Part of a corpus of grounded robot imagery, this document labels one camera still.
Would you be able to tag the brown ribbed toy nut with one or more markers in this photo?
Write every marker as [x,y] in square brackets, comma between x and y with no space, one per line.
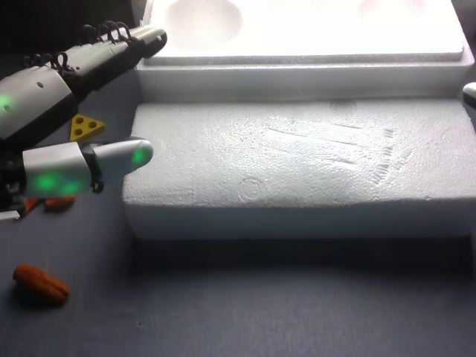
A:
[41,284]

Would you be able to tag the white foam tray with wells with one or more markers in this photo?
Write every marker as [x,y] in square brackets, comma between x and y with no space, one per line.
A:
[297,74]

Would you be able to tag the grey table cloth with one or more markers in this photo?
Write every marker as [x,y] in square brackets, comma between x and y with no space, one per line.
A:
[260,316]

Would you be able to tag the orange toy piece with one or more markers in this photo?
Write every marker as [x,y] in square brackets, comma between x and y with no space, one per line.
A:
[57,204]

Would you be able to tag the white foam lid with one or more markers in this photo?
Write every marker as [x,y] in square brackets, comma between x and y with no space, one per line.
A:
[297,167]

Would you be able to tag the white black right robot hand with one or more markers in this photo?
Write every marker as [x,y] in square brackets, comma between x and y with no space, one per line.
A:
[471,93]

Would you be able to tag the yellow triangle block with holes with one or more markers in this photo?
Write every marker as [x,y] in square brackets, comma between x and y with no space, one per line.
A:
[87,128]

